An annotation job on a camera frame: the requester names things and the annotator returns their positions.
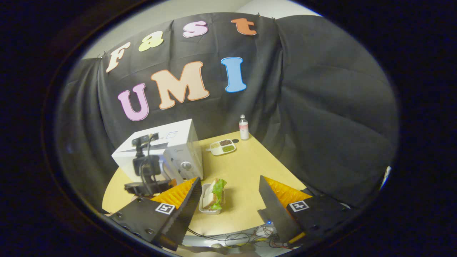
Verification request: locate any white device with blue light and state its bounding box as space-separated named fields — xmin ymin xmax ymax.
xmin=255 ymin=221 xmax=277 ymax=238

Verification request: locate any white divided dish with grains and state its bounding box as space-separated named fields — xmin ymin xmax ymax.
xmin=206 ymin=139 xmax=237 ymax=156

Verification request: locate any sandwich with green lettuce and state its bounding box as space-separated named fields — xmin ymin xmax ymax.
xmin=202 ymin=178 xmax=227 ymax=211

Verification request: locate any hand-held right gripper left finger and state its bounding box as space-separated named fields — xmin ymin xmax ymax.
xmin=107 ymin=177 xmax=203 ymax=252

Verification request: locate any white microwave oven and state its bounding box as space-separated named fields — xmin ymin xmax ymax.
xmin=112 ymin=119 xmax=204 ymax=187

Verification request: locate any small clear bottle pink label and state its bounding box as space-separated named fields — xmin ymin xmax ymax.
xmin=238 ymin=114 xmax=250 ymax=140

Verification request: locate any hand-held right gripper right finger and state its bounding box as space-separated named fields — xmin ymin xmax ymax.
xmin=258 ymin=176 xmax=359 ymax=255

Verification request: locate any black backdrop cloth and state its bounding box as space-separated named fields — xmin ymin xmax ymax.
xmin=55 ymin=12 xmax=399 ymax=215

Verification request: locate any white rectangular tray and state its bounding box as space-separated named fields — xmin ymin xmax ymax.
xmin=199 ymin=183 xmax=226 ymax=215

